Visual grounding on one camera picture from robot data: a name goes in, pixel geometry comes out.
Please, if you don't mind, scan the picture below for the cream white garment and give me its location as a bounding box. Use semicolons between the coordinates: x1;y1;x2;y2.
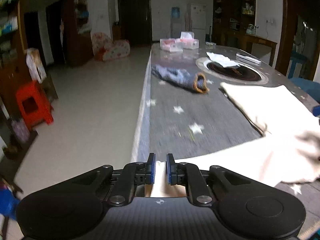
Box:
150;81;319;197

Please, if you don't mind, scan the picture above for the blue knitted sock cloth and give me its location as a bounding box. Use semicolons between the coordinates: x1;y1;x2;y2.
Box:
151;64;209;94

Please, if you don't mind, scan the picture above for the round black induction cooktop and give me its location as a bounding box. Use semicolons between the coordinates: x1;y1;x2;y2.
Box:
196;57;268;85

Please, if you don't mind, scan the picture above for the white paper tissue sheet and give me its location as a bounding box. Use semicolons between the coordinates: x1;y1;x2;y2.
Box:
206;52;240;68

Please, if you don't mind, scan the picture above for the red plastic stool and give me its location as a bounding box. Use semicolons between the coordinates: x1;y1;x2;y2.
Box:
16;81;54;131

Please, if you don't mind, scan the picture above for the small pink tissue pack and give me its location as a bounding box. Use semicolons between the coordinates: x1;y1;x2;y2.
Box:
160;38;183;53

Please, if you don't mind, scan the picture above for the floral kids sofa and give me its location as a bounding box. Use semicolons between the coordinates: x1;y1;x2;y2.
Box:
92;33;130;61

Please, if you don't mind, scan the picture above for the white remote control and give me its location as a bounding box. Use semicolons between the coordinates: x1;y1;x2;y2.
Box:
236;53;261;65

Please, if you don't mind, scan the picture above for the pink white tissue box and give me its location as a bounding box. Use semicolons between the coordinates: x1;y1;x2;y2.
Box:
176;31;199;50

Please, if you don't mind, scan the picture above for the white paper bag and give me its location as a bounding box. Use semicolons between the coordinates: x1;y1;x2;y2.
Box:
26;48;47;83

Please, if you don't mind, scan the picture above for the water dispenser with blue bottle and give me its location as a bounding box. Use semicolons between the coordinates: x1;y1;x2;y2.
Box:
170;7;182;38

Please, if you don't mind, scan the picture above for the dark wooden side table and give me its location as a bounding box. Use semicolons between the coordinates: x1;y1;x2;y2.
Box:
221;28;278;67

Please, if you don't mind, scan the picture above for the blue sofa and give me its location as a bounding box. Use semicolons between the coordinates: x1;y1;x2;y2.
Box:
290;77;319;118

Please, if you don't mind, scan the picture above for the glass kettle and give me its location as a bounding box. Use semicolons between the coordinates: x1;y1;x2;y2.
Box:
246;24;259;36

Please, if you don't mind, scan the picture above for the white refrigerator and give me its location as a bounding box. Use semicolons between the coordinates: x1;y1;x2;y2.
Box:
187;4;206;44

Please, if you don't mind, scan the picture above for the wooden display cabinet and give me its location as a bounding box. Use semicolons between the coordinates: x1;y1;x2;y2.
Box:
1;0;31;101

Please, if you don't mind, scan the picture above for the dark wooden door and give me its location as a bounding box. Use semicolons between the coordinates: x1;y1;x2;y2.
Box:
117;0;152;47

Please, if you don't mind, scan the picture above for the dark wall shelf cabinet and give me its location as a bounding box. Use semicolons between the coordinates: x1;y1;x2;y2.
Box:
211;0;256;44

